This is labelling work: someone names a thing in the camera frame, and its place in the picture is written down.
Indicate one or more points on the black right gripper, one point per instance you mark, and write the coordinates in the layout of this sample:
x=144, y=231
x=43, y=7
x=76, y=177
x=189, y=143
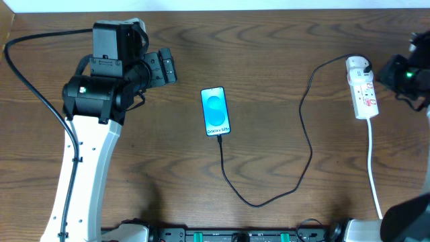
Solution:
x=387, y=70

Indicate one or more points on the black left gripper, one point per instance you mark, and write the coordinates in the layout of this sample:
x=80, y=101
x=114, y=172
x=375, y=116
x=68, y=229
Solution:
x=166, y=66

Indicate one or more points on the blue-screen Galaxy smartphone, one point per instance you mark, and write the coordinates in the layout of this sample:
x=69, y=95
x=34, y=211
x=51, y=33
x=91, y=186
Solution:
x=215, y=111

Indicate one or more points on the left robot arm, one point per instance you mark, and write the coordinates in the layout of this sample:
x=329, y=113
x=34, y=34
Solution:
x=95, y=103

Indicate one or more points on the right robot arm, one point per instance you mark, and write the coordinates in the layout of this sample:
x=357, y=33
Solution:
x=389, y=96

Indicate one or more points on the white charger plug adapter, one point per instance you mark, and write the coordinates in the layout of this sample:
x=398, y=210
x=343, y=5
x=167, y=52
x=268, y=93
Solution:
x=359, y=71

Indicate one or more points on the white power strip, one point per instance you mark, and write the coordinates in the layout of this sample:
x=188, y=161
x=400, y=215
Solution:
x=363, y=97

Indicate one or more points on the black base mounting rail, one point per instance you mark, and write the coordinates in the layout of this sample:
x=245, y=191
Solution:
x=308, y=231

